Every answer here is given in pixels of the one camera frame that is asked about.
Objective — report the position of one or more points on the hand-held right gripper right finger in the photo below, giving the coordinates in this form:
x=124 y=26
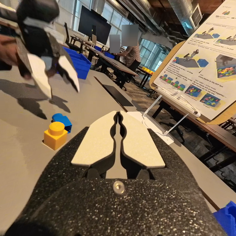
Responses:
x=142 y=145

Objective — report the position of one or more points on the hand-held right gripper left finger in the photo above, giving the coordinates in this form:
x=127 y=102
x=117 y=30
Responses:
x=95 y=143

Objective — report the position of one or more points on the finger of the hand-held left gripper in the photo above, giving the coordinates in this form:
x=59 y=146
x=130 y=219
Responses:
x=39 y=73
x=70 y=71

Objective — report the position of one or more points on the blue plastic bin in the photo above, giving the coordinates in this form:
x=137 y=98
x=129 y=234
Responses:
x=226 y=219
x=81 y=64

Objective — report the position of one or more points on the blue one-stud block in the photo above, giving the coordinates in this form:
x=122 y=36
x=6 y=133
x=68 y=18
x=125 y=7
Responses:
x=63 y=121

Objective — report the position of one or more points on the yellow one-stud block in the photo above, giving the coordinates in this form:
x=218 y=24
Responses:
x=55 y=138

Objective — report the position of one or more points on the person's left hand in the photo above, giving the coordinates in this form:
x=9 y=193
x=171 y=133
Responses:
x=8 y=49

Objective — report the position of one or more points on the white stand base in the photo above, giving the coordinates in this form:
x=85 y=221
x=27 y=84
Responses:
x=156 y=127

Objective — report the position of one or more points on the black office chair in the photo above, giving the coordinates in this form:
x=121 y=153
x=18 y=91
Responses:
x=67 y=36
x=132 y=66

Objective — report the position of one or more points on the small blue bin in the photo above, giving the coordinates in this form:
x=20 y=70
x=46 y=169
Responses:
x=110 y=55
x=98 y=48

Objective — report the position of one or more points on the small white desk stand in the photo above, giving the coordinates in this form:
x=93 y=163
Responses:
x=94 y=39

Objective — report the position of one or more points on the wooden desk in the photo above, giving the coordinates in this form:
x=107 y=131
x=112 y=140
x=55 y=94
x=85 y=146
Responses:
x=217 y=132
x=114 y=63

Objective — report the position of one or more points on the black monitor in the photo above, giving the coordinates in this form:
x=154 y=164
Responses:
x=94 y=25

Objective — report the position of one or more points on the black table pad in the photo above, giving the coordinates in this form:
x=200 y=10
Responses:
x=118 y=95

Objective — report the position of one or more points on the yellow bins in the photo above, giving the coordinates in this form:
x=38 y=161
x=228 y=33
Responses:
x=147 y=70

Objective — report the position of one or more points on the wooden poster board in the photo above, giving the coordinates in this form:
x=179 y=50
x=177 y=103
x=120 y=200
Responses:
x=166 y=60

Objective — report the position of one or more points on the instruction poster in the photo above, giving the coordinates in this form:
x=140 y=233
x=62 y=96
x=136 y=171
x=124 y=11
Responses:
x=202 y=64

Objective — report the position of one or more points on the metal ventilation duct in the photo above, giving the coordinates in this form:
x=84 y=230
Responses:
x=182 y=14

